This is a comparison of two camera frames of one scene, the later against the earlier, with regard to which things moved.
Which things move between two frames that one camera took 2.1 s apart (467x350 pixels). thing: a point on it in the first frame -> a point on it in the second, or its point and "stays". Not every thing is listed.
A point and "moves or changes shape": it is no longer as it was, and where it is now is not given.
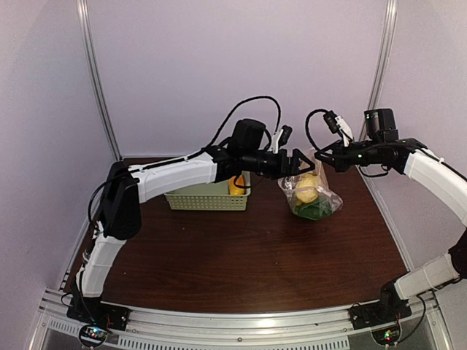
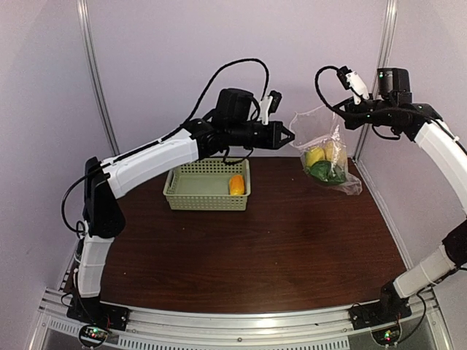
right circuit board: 387,335 stays
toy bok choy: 312,210 -> 328,171
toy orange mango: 234,189 stays
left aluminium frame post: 89,49 stays
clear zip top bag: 309,194 -> 316,133
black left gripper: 282,170 -> 279,127
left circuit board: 93,335 stays
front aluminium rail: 315,329 stays
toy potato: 306,189 moves or changes shape
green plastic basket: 210,196 stays
